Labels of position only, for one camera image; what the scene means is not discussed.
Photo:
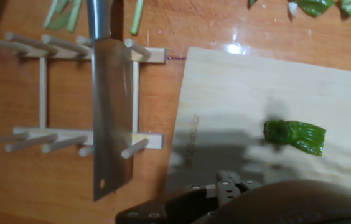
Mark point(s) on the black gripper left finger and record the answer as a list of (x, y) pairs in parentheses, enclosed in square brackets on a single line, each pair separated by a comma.
[(178, 205)]

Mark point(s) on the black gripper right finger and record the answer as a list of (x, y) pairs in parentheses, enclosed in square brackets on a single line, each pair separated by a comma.
[(236, 186)]

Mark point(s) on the steel cleaver knife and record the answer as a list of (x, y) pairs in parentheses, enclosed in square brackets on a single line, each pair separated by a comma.
[(111, 109)]

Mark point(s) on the green chili pepper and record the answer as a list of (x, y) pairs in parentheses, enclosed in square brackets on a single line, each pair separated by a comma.
[(297, 137)]

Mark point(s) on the wooden peg dish rack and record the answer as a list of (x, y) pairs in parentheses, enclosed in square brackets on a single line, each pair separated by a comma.
[(42, 93)]

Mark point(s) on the small white garlic bit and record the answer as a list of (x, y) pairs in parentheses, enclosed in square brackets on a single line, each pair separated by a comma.
[(292, 8)]

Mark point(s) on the cut green pepper piece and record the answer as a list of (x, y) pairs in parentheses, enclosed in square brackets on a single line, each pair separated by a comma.
[(315, 6)]

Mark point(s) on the green onion leaf piece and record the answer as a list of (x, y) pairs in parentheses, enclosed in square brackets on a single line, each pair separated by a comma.
[(58, 23)]

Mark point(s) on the short pale onion piece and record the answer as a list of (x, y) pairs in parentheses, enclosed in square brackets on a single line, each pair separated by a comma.
[(50, 15)]

